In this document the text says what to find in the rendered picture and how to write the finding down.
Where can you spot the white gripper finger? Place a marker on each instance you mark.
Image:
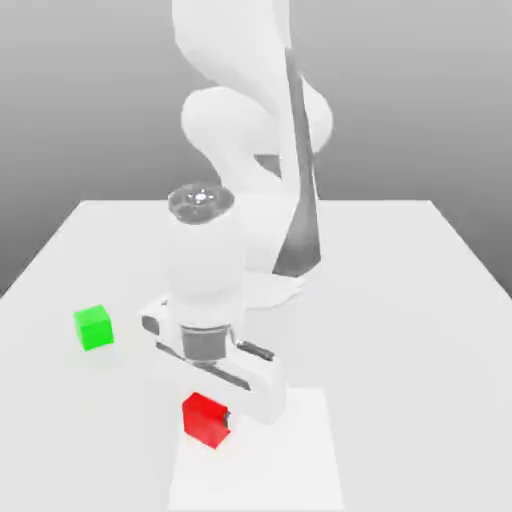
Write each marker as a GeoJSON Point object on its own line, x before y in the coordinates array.
{"type": "Point", "coordinates": [228, 418]}

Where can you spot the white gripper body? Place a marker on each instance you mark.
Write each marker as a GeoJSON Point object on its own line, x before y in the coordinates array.
{"type": "Point", "coordinates": [260, 392]}

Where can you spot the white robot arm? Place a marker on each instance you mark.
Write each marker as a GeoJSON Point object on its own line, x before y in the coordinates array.
{"type": "Point", "coordinates": [224, 132]}

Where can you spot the small red cube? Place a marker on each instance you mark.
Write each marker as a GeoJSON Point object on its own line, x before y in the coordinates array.
{"type": "Point", "coordinates": [202, 420]}

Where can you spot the small green cube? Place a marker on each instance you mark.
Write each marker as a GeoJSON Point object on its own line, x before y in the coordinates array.
{"type": "Point", "coordinates": [94, 328]}

